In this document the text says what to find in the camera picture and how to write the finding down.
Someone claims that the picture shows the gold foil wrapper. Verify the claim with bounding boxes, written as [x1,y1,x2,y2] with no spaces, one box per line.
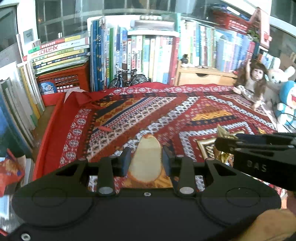
[213,125,238,167]

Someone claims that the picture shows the left upright books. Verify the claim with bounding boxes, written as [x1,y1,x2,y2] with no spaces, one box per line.
[1,61,45,158]

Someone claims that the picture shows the stack of flat books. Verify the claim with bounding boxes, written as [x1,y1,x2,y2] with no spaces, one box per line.
[23,31,90,75]

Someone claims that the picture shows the row of upright books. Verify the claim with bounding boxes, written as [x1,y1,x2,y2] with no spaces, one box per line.
[88,11,272,91]

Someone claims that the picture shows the left hand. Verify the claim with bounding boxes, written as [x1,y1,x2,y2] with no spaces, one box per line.
[233,209,295,240]

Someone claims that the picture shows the blue doraemon plush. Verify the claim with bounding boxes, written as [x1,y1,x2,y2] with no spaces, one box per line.
[275,80,296,129]

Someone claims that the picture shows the red patterned tablecloth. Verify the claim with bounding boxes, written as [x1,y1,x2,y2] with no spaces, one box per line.
[34,83,278,179]

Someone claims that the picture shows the brown haired doll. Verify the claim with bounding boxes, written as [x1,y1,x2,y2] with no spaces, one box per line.
[233,59,267,110]

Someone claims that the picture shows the white plush rabbit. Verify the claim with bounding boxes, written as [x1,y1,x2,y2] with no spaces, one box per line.
[263,57,295,105]

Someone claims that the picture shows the black miniature bicycle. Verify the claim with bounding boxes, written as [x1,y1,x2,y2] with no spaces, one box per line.
[108,65,151,89]

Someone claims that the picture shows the wooden drawer box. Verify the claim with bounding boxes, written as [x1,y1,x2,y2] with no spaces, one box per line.
[173,60,237,86]

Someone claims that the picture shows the red plastic basket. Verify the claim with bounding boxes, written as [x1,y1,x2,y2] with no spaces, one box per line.
[37,61,90,106]

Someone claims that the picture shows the red fabric toy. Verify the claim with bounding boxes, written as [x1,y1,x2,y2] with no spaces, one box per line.
[0,149,25,197]

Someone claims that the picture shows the small black figurine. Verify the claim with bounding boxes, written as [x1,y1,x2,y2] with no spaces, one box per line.
[181,54,189,65]

